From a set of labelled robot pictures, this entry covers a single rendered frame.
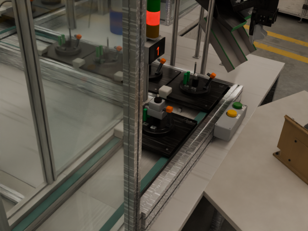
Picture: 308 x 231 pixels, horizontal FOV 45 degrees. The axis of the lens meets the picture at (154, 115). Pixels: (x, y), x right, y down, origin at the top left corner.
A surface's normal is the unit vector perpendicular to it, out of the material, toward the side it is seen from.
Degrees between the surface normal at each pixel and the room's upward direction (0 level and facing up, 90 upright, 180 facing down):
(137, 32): 90
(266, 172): 0
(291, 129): 90
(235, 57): 45
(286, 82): 0
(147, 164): 0
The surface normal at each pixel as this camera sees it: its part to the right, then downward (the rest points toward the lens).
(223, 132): -0.50, 0.48
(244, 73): 0.04, -0.82
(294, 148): -0.88, 0.24
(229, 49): 0.57, -0.30
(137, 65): 0.87, 0.32
